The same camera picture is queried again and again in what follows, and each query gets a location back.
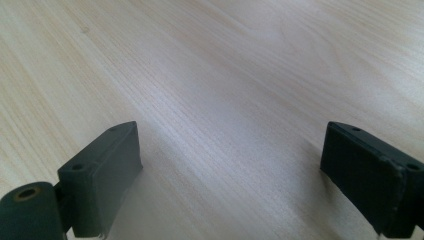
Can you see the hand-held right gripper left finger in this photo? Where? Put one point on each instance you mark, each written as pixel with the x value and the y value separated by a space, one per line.
pixel 100 173

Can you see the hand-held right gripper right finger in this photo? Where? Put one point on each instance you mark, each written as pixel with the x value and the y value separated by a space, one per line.
pixel 363 173

